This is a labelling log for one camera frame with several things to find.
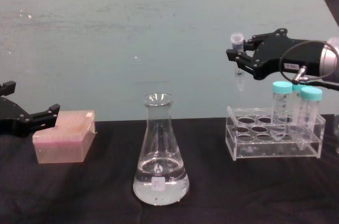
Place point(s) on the teal capped centrifuge tube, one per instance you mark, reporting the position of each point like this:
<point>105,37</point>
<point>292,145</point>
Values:
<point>296,88</point>
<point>310,105</point>
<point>282,102</point>

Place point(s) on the black table cloth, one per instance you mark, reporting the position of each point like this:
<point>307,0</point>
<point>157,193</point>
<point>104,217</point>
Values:
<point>79,195</point>

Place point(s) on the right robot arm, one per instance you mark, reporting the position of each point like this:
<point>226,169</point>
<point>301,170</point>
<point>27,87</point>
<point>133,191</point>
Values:
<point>329,57</point>

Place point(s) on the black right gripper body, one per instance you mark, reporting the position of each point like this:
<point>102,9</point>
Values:
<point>280,52</point>

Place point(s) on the pink translucent tip box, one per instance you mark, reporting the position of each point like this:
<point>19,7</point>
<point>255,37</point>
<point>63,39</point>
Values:
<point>63,139</point>

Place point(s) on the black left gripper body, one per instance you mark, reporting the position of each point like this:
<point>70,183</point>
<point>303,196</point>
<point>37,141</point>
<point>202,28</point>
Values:
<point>12,120</point>

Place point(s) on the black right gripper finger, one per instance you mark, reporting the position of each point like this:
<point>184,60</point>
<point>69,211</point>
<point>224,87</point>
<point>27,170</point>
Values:
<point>250,45</point>
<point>242,58</point>

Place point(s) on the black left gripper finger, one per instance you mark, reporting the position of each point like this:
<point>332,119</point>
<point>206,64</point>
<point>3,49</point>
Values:
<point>45,118</point>
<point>8,87</point>

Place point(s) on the clear acrylic tube rack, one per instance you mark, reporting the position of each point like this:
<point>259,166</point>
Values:
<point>265,145</point>

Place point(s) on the clear glass conical flask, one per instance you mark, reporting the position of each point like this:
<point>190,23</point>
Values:
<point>160,181</point>

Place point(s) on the small clear capped tube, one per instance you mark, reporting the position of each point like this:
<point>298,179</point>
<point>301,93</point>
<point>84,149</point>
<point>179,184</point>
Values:
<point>236,39</point>

